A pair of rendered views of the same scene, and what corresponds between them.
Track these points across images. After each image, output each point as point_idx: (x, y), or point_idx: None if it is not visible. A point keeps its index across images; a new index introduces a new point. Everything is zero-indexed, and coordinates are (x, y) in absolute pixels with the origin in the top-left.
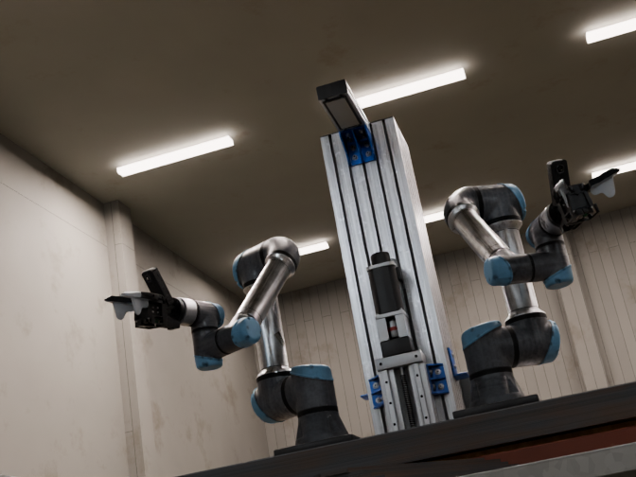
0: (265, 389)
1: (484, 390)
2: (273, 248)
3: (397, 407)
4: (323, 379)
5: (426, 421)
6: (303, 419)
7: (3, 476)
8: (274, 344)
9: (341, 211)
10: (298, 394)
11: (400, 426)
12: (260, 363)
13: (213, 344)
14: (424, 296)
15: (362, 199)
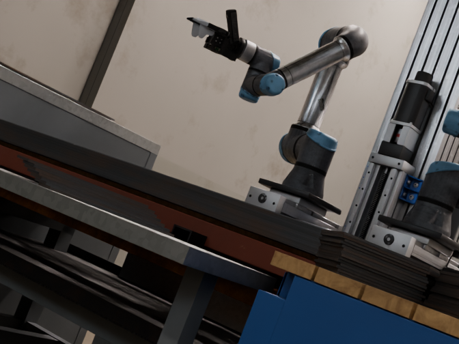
0: (289, 135)
1: (414, 211)
2: (343, 33)
3: (367, 194)
4: (322, 147)
5: (377, 215)
6: (294, 168)
7: (77, 105)
8: (314, 106)
9: (423, 26)
10: (301, 149)
11: (360, 209)
12: (299, 116)
13: (251, 83)
14: (442, 123)
15: (444, 23)
